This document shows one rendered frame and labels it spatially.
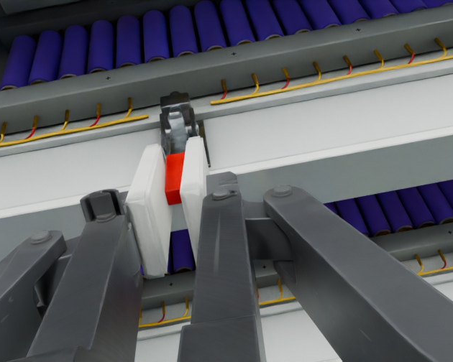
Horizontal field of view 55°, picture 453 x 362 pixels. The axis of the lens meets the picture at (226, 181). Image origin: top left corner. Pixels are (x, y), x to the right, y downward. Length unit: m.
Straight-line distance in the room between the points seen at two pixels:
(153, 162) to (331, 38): 0.17
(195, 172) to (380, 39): 0.19
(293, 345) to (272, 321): 0.03
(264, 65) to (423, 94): 0.10
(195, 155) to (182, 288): 0.23
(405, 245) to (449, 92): 0.15
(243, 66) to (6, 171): 0.16
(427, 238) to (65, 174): 0.30
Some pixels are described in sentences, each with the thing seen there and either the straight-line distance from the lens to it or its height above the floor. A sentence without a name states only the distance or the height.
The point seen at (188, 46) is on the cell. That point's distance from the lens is 0.31.
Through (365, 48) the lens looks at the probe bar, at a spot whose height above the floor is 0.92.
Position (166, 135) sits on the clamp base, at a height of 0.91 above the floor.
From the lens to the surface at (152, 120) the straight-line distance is 0.28.
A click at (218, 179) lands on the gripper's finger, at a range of 0.16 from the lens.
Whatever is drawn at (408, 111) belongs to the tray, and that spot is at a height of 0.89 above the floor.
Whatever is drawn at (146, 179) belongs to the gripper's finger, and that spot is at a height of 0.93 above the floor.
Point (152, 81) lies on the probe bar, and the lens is 0.29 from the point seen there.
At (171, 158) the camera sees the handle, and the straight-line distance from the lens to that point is 0.21.
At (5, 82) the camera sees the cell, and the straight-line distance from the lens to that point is 0.34.
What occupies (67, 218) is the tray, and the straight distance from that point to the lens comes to 0.27.
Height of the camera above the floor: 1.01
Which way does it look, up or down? 30 degrees down
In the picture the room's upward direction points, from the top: 10 degrees counter-clockwise
